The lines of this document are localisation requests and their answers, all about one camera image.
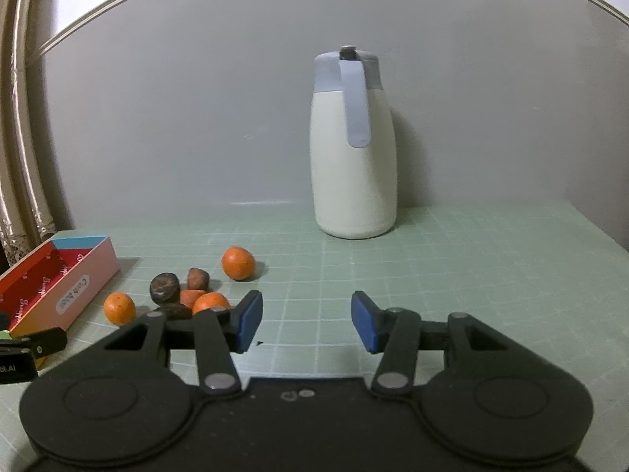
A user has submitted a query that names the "reddish brown fruit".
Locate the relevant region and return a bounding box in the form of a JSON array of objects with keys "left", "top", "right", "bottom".
[{"left": 187, "top": 267, "right": 212, "bottom": 292}]

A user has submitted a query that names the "white thermos jug blue lid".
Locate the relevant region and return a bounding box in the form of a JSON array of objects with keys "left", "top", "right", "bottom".
[{"left": 309, "top": 45, "right": 396, "bottom": 240}]

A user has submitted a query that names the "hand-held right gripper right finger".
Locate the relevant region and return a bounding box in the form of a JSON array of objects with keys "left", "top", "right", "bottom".
[{"left": 350, "top": 290, "right": 530, "bottom": 397}]

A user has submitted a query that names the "red and pink cardboard box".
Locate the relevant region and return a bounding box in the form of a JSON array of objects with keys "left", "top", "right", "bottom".
[{"left": 0, "top": 234, "right": 121, "bottom": 371}]

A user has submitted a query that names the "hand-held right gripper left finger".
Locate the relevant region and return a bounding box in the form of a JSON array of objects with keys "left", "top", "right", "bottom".
[{"left": 101, "top": 290, "right": 264, "bottom": 395}]

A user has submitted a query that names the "dark brown round fruit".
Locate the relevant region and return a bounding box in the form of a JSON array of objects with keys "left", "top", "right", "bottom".
[
  {"left": 149, "top": 272, "right": 180, "bottom": 304},
  {"left": 146, "top": 303, "right": 193, "bottom": 321}
]

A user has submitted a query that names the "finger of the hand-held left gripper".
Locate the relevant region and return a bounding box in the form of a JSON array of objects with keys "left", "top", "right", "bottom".
[{"left": 0, "top": 327, "right": 68, "bottom": 359}]

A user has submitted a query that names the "green cutting mat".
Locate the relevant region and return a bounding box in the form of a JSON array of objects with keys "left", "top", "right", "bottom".
[{"left": 0, "top": 199, "right": 629, "bottom": 472}]

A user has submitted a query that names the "beige curtain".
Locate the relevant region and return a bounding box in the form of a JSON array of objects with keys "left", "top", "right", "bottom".
[{"left": 0, "top": 0, "right": 75, "bottom": 270}]

